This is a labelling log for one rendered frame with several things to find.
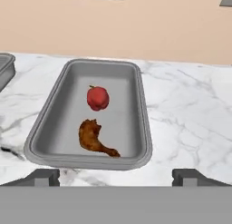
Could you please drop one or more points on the red bell pepper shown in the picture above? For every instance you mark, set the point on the red bell pepper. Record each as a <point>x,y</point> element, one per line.
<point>97,98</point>

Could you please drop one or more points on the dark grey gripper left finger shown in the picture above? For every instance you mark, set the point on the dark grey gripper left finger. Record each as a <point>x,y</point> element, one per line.
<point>45,178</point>

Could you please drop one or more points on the brown chicken drumstick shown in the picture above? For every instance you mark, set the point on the brown chicken drumstick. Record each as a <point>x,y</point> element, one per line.
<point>92,137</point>

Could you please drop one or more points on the grey rectangular tupperware container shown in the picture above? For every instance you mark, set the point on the grey rectangular tupperware container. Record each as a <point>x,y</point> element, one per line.
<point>90,118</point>
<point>4,69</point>

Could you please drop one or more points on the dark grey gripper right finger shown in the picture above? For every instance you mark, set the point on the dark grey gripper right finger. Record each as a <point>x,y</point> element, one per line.
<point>187,177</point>

